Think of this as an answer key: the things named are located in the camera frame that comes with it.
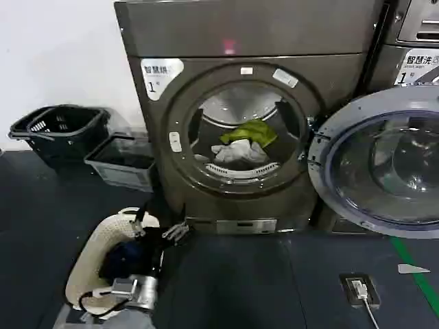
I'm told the grey stacked laundry machine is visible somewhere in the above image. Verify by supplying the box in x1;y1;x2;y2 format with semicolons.
363;0;439;234

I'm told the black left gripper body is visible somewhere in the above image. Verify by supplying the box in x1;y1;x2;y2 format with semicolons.
139;225;172;275

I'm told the dark blue garment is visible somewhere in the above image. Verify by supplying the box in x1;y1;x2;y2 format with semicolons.
98;239;152;281

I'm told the black plastic shopping basket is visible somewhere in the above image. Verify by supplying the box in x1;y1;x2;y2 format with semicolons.
9;105;86;165
26;106;111;169

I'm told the grey tape piece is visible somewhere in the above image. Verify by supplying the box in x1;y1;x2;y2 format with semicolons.
397;263;431;275

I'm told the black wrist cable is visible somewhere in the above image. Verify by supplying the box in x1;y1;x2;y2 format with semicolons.
78;289;132;319

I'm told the white power plug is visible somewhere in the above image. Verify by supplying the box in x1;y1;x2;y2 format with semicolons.
348;278;368;300

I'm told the white perforated laundry basket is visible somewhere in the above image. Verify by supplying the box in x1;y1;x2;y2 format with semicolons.
64;206;166;317

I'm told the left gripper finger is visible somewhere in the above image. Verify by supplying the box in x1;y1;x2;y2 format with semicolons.
130;201;150;239
161;202;189;247

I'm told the round glass dryer door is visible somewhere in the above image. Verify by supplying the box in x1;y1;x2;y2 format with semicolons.
307;85;439;238

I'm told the black floor socket box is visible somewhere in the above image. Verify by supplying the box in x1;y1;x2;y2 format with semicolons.
338;271;381;306

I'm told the grey plastic crate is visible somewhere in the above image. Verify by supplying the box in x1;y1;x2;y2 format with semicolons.
83;132;156;193

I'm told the green garment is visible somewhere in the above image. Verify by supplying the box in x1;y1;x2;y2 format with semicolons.
219;119;278;149

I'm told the white-grey garment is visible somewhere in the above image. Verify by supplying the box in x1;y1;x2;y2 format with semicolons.
210;138;270;164

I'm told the grey front-load dryer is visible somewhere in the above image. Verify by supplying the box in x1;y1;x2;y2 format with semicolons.
114;0;394;236

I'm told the green floor tape strip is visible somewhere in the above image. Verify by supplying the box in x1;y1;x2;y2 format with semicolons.
388;236;439;310

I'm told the white power cable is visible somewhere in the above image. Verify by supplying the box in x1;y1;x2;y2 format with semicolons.
359;295;382;329

